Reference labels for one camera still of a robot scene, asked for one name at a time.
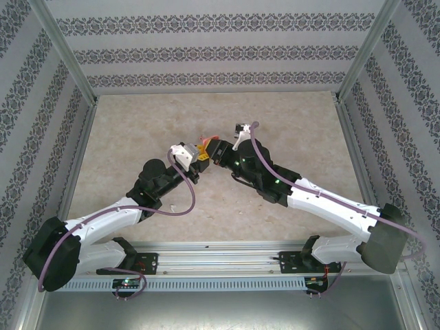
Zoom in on circuit board with green light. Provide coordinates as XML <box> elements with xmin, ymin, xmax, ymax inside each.
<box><xmin>113</xmin><ymin>278</ymin><xmax>140</xmax><ymax>289</ymax></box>

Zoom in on grey metal sheet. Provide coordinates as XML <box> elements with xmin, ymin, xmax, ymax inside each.
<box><xmin>34</xmin><ymin>289</ymin><xmax>419</xmax><ymax>330</ymax></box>

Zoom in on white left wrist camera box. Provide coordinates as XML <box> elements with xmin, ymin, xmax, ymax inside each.
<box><xmin>168</xmin><ymin>142</ymin><xmax>201</xmax><ymax>173</ymax></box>

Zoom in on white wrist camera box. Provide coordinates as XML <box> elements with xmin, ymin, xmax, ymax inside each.
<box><xmin>232</xmin><ymin>121</ymin><xmax>261</xmax><ymax>153</ymax></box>
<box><xmin>168</xmin><ymin>142</ymin><xmax>201</xmax><ymax>173</ymax></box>

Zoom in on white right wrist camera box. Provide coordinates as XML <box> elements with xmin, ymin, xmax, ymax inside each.
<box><xmin>232</xmin><ymin>121</ymin><xmax>261</xmax><ymax>153</ymax></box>

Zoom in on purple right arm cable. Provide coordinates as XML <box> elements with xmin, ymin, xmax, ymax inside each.
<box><xmin>250</xmin><ymin>121</ymin><xmax>428</xmax><ymax>297</ymax></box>

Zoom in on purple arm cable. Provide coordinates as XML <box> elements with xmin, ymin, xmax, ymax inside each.
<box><xmin>36</xmin><ymin>150</ymin><xmax>198</xmax><ymax>302</ymax></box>
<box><xmin>250</xmin><ymin>121</ymin><xmax>428</xmax><ymax>297</ymax></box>

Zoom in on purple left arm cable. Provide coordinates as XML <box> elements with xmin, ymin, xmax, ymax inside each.
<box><xmin>36</xmin><ymin>150</ymin><xmax>198</xmax><ymax>302</ymax></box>

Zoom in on aluminium side rail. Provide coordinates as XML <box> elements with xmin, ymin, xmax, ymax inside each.
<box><xmin>47</xmin><ymin>99</ymin><xmax>100</xmax><ymax>251</ymax></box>
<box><xmin>334</xmin><ymin>99</ymin><xmax>392</xmax><ymax>247</ymax></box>

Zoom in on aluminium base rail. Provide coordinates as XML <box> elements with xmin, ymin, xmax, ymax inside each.
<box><xmin>33</xmin><ymin>239</ymin><xmax>404</xmax><ymax>276</ymax></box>

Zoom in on white slotted cable duct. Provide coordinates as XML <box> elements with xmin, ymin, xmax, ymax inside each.
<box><xmin>61</xmin><ymin>277</ymin><xmax>307</xmax><ymax>292</ymax></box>

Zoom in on aluminium frame post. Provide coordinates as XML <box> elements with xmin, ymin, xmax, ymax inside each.
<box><xmin>28</xmin><ymin>0</ymin><xmax>99</xmax><ymax>105</ymax></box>
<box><xmin>334</xmin><ymin>0</ymin><xmax>402</xmax><ymax>103</ymax></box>

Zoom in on short aluminium frame bar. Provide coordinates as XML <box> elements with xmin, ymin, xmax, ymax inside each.
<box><xmin>7</xmin><ymin>274</ymin><xmax>47</xmax><ymax>330</ymax></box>
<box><xmin>390</xmin><ymin>271</ymin><xmax>431</xmax><ymax>330</ymax></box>

